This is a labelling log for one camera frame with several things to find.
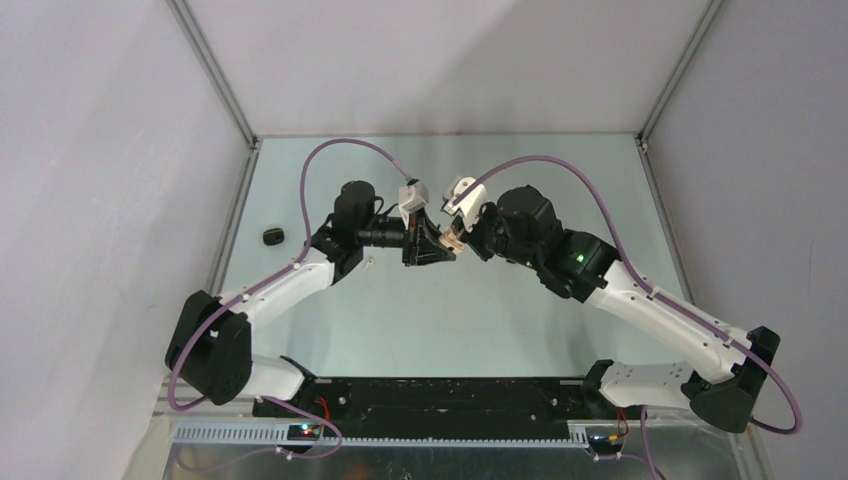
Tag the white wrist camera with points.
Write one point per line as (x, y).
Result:
(464, 198)
(412, 197)

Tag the left controller board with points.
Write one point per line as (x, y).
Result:
(304, 432)

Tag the black earbud charging case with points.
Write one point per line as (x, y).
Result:
(273, 236)

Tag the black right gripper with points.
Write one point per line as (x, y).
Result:
(472, 235)

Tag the aluminium frame post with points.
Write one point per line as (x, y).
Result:
(199, 43)
(682, 65)

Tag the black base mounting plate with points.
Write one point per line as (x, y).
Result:
(464, 409)

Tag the white earbud charging case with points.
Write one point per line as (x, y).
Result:
(451, 240)

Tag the controller board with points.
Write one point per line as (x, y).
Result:
(606, 445)
(304, 432)

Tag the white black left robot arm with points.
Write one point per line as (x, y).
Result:
(212, 346)

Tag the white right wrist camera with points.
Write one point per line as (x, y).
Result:
(464, 198)

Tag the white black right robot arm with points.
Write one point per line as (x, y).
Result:
(714, 380)

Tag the right controller board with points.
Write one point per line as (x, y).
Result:
(606, 445)

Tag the aluminium frame post right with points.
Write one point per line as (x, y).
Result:
(682, 65)

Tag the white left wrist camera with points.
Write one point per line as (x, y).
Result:
(412, 197)

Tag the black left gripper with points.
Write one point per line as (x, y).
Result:
(419, 242)

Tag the aluminium frame post left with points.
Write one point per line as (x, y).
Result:
(199, 43)

